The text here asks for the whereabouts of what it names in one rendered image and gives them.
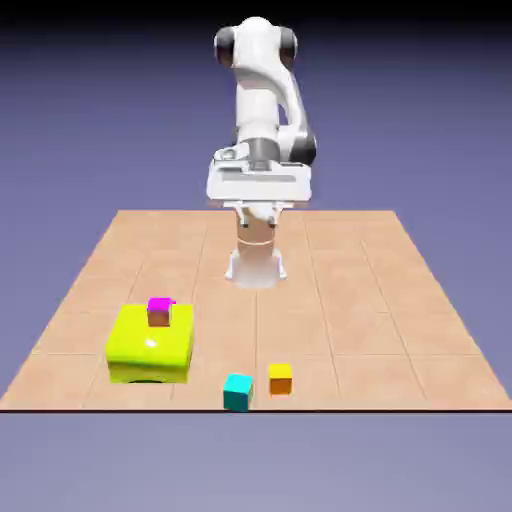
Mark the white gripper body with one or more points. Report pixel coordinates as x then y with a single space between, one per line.
259 182

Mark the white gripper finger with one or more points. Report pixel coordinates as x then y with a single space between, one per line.
242 216
272 216

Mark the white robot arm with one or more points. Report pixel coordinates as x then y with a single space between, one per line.
256 80

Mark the small magenta cube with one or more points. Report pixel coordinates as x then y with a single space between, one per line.
160 312

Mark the small orange cube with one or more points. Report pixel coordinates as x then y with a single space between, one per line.
280 379

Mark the small cyan cube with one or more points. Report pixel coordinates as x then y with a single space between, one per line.
237 392

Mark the large yellow box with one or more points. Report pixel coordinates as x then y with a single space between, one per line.
150 344

